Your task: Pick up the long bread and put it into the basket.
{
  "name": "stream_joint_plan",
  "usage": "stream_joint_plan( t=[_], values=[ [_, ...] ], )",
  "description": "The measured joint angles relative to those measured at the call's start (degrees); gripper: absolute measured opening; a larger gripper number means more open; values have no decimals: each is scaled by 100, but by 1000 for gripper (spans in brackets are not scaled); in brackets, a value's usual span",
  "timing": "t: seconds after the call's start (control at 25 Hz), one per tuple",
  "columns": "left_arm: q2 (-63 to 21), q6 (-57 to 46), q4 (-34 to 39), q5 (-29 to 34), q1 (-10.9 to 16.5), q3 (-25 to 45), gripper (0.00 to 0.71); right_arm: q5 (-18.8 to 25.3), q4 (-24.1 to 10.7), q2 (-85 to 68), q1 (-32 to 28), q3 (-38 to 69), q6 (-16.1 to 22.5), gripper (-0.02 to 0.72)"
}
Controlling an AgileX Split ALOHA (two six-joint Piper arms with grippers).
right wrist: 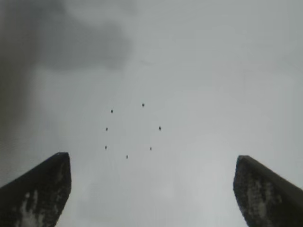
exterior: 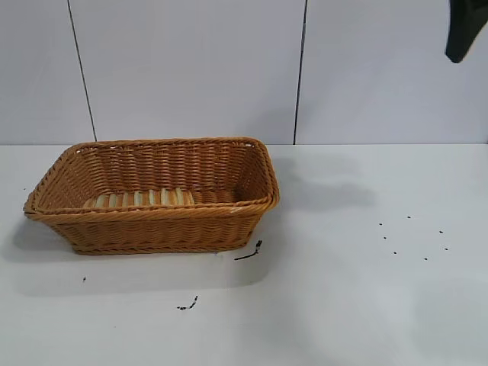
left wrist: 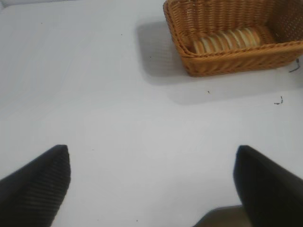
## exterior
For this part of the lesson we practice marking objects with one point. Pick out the long striped bread loaf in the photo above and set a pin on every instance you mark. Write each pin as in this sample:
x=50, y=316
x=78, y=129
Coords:
x=152, y=199

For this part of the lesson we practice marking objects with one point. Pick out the brown woven wicker basket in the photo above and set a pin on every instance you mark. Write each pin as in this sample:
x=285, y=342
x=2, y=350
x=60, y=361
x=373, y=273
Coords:
x=152, y=228

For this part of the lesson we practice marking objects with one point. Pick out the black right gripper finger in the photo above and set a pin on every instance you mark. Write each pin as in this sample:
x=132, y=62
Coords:
x=459, y=34

